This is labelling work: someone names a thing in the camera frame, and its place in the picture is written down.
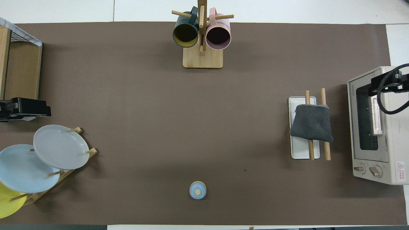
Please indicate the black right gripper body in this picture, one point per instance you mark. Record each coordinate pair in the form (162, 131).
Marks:
(403, 81)

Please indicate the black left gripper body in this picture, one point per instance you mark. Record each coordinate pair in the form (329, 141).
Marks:
(8, 113)

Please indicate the purple and grey towel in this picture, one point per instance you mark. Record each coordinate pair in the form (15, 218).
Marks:
(311, 124)

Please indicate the wooden plate rack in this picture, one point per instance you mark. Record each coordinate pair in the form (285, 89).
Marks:
(92, 152)

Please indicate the white towel rack wooden rods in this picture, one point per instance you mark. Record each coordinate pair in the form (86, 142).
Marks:
(300, 151)

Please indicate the white crumpled paper piece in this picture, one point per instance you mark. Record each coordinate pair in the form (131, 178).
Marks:
(28, 119)

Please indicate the wooden shelf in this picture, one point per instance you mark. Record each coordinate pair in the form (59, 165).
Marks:
(22, 70)

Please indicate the grey plate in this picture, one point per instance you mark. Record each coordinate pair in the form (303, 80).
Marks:
(60, 147)

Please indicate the beige toaster oven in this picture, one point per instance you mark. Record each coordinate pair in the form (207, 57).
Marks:
(393, 143)

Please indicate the light blue plate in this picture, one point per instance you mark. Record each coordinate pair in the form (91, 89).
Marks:
(22, 172)

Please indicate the white blue patterned cloth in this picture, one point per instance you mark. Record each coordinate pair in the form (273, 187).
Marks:
(25, 34)

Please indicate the yellow plate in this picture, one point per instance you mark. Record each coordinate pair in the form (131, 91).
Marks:
(8, 204)

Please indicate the brown table mat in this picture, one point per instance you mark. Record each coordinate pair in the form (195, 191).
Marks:
(159, 127)

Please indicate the dark teal mug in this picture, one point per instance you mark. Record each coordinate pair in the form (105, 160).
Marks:
(185, 33)

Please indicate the pink mug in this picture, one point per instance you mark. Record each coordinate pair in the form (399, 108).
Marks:
(219, 35)

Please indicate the wooden mug tree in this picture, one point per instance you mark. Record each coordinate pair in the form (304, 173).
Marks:
(203, 60)

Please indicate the blue call bell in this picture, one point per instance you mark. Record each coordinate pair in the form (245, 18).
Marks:
(197, 190)

